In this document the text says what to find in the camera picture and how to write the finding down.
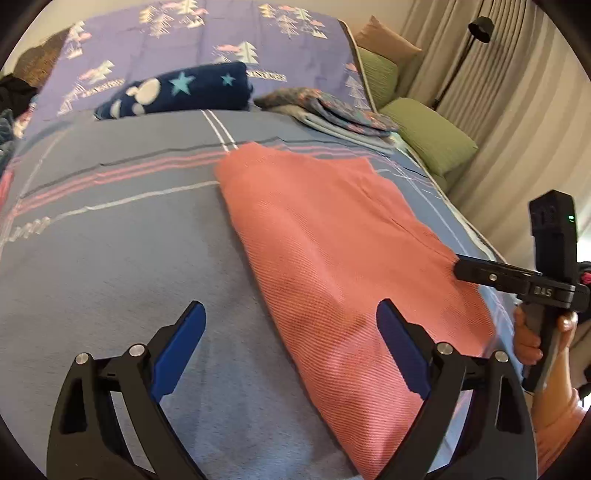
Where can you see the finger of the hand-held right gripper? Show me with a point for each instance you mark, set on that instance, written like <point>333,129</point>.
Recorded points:
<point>489,274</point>

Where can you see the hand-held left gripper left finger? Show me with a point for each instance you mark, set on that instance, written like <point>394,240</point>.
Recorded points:
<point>182,350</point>

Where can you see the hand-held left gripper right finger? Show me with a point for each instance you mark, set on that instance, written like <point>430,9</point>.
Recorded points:
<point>401,350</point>

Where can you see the pink knit garment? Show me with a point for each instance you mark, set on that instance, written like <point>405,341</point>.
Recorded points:
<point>332,258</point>

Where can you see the person's right forearm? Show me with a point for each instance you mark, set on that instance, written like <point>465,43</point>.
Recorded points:
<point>558,429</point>

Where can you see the dark clothes pile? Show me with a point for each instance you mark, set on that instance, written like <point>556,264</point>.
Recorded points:
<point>16,94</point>

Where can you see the person's right hand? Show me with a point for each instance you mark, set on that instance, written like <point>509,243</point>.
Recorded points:
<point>526,341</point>

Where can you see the blue striped bed sheet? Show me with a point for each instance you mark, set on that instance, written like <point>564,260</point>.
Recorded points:
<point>115,258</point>

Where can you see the beige curtain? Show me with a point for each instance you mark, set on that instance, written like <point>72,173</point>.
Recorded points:
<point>521,115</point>

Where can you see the green pillow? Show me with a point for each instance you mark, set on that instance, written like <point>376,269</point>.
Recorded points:
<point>429,134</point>
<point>378,76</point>

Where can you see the patterned folded garment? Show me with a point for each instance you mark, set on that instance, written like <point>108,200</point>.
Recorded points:
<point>341,113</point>

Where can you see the light blue folded garment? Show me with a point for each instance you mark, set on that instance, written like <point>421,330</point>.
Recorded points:
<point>323,125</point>

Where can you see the black floor lamp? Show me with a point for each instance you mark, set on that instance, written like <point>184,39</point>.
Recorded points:
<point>480,27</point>

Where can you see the tan pillow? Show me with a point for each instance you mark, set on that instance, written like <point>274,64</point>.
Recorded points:
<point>392,44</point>

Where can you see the navy star-print blanket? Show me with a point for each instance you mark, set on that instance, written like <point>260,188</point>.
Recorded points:
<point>203,92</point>

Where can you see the blue crumpled cloth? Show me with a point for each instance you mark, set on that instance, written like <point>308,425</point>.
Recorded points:
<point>5,131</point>

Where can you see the purple tree-print quilt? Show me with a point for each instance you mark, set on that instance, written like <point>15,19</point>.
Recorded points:
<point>184,41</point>

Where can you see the brown headboard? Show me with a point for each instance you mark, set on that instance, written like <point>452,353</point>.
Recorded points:
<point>39,60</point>

